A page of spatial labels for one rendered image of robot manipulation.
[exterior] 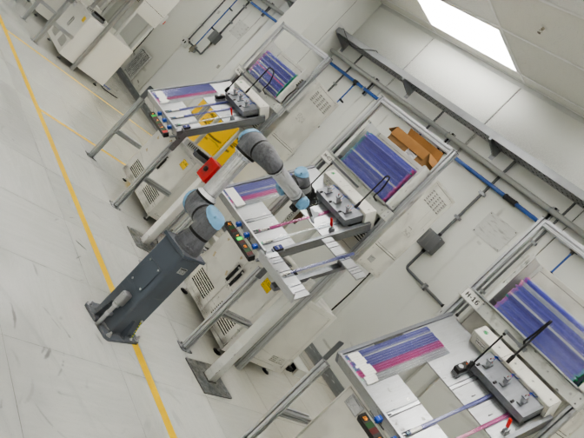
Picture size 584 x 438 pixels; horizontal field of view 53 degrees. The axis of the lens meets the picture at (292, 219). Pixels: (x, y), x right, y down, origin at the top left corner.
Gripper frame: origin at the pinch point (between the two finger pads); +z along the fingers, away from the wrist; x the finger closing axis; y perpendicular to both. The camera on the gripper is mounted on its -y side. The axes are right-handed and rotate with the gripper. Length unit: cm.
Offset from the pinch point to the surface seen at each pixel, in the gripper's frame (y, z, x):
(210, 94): 12, 14, 182
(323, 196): 21.5, 11.1, 19.1
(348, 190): 37.5, 13.3, 16.5
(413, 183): 67, 4, -12
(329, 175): 36, 13, 36
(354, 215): 28.3, 12.9, -4.9
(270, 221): -16.5, 7.0, 17.0
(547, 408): 33, 17, -153
